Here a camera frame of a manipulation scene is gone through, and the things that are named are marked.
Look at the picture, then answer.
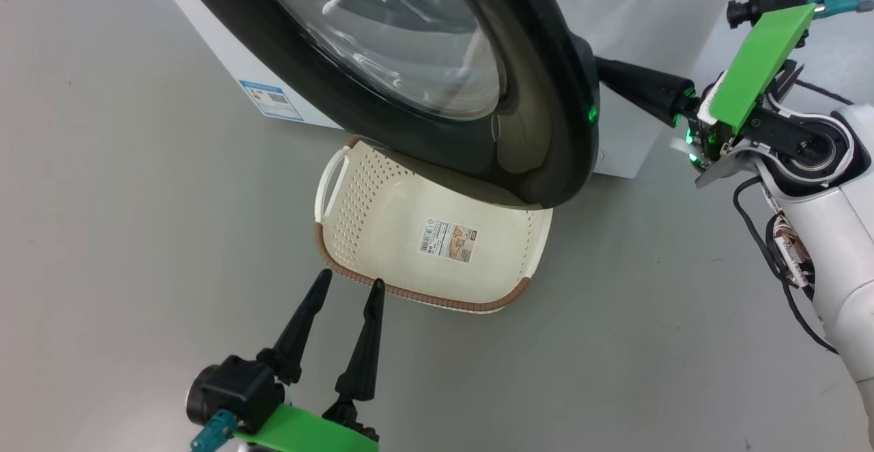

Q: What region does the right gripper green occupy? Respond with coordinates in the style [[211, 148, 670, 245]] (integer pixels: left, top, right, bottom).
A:
[[594, 3, 817, 188]]

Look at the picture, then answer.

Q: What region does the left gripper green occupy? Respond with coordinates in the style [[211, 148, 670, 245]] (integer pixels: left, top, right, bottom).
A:
[[232, 269, 386, 452]]

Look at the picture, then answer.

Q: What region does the black round glass washer door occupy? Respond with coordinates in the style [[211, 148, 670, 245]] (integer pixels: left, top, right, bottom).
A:
[[167, 0, 602, 208]]

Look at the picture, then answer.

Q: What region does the white front-load washing machine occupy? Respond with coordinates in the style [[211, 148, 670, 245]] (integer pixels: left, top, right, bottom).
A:
[[145, 0, 750, 180]]

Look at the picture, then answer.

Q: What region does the cream perforated laundry basket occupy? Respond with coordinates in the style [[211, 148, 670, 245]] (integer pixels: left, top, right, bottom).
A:
[[314, 137, 554, 314]]

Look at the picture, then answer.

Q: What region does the barcode product sticker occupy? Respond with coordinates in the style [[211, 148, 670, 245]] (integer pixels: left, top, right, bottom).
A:
[[419, 218, 478, 264]]

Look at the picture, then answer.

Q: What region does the blue energy label sticker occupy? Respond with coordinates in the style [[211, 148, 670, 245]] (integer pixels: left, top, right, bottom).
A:
[[239, 81, 305, 122]]

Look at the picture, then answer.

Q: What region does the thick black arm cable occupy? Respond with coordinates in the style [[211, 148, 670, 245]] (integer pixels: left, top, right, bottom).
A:
[[733, 176, 839, 356]]

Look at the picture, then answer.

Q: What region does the teal left camera connector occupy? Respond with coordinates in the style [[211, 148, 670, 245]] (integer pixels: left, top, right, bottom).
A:
[[190, 410, 238, 452]]

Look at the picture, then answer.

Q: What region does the teal camera connector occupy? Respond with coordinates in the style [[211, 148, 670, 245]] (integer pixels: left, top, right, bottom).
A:
[[190, 410, 238, 452], [808, 0, 874, 17]]

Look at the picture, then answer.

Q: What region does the thin black camera cable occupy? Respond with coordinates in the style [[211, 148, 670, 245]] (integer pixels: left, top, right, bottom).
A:
[[794, 80, 856, 107]]

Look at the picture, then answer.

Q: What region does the teal right camera connector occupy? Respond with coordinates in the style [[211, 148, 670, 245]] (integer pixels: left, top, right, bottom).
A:
[[808, 0, 874, 17]]

